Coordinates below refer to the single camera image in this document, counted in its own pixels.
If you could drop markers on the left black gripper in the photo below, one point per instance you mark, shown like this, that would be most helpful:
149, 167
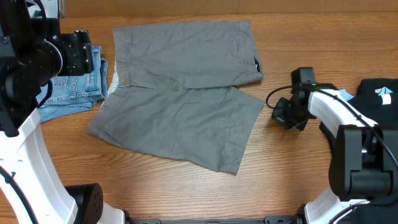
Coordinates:
77, 51

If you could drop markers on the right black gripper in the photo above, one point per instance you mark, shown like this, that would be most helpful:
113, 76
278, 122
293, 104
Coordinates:
277, 114

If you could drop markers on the grey cotton shorts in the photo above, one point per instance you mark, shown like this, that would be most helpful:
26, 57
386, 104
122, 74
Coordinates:
176, 93

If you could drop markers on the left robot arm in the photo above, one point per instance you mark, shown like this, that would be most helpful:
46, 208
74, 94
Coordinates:
33, 51

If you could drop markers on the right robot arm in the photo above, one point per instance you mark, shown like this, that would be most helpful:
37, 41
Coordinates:
363, 166

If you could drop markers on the folded blue denim jeans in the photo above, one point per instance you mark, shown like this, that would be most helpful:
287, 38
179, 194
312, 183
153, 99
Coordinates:
75, 94

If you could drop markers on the light blue garment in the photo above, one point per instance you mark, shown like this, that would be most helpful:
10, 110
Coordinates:
346, 96

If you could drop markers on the black shirt with label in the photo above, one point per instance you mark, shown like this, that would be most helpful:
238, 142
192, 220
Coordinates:
376, 99

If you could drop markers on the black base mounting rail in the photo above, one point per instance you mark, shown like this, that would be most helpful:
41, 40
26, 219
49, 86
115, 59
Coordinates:
211, 221

